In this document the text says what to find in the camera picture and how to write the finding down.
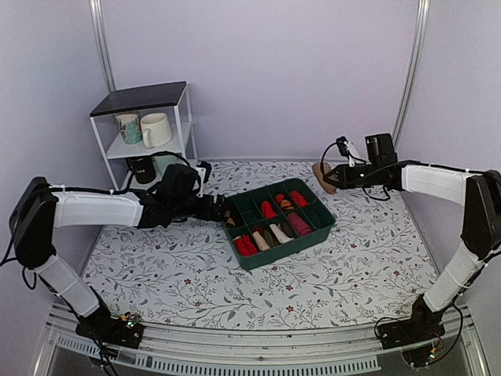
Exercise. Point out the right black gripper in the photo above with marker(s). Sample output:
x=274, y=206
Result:
x=342, y=171

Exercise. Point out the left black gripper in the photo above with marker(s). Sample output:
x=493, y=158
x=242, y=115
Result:
x=220, y=209

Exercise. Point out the green divided sock box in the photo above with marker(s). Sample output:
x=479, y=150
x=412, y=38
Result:
x=275, y=221

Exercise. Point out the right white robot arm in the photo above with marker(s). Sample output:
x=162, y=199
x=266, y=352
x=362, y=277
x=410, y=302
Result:
x=457, y=211

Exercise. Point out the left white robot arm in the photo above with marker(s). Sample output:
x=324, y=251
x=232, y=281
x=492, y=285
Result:
x=44, y=207

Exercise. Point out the red rolled sock front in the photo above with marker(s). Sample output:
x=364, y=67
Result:
x=245, y=246

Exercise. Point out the red rolled sock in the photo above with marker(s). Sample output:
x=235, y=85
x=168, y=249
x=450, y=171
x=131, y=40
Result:
x=245, y=246
x=268, y=210

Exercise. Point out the red rolled sock middle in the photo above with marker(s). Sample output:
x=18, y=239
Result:
x=268, y=210

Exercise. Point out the mint green mug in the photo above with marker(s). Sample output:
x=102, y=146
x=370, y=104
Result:
x=162, y=162

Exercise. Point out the orange striped sock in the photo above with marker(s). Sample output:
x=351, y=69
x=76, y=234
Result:
x=284, y=203

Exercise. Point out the black mug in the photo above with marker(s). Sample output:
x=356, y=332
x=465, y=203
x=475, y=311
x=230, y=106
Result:
x=142, y=169

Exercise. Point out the beige sock in box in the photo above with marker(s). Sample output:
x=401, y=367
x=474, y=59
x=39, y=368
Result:
x=279, y=234

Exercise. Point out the dark brown sock in box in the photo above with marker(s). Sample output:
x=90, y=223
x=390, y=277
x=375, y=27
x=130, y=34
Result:
x=287, y=229

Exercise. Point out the red sock back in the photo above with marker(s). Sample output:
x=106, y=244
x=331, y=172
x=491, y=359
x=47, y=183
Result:
x=299, y=199

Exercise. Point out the white ceramic mug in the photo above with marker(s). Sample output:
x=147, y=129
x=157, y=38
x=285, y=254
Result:
x=156, y=130

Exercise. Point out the maroon sock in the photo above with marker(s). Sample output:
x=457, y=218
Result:
x=299, y=225

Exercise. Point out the floral table mat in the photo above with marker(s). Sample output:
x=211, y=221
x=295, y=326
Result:
x=373, y=264

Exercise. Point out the white shelf black top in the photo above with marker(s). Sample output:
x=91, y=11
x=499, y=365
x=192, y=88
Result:
x=171, y=98

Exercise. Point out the teal patterned mug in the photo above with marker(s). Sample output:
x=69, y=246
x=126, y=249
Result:
x=129, y=127

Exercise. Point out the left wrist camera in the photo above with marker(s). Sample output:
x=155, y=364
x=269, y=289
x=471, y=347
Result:
x=204, y=171

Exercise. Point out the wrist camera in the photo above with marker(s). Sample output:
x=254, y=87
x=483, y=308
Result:
x=204, y=171
x=347, y=149

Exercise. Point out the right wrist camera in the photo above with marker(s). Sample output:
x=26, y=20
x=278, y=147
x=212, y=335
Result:
x=347, y=149

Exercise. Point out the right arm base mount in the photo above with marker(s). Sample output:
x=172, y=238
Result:
x=422, y=325

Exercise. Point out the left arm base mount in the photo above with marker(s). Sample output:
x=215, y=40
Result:
x=124, y=330

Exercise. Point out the right corner metal post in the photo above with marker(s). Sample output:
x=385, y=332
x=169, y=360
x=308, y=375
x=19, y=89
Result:
x=417, y=46

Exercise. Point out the corner metal post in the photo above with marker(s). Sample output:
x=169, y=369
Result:
x=99, y=31
x=417, y=46

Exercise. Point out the aluminium front rail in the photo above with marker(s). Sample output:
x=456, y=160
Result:
x=170, y=350

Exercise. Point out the left corner metal post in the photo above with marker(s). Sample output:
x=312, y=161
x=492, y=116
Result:
x=99, y=31

